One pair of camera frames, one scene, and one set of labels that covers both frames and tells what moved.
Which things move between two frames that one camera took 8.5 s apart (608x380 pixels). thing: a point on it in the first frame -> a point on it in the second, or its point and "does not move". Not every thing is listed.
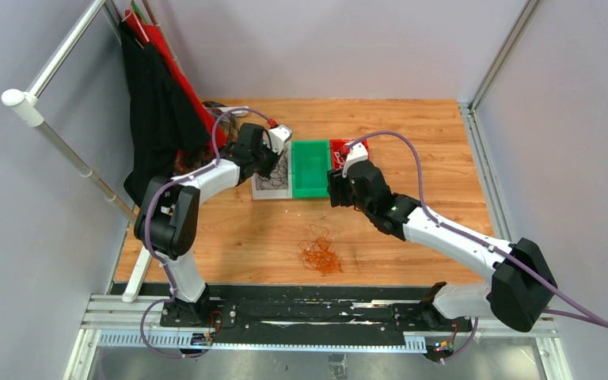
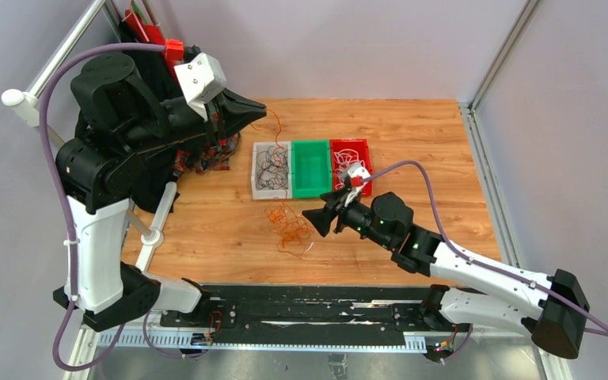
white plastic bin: x=279 y=185 does not move
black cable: x=278 y=180 does not move
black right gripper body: x=342 y=193 -> x=356 y=217
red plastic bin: x=340 y=150 does not move
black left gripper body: x=266 y=160 -> x=214 y=120
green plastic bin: x=310 y=161 does not move
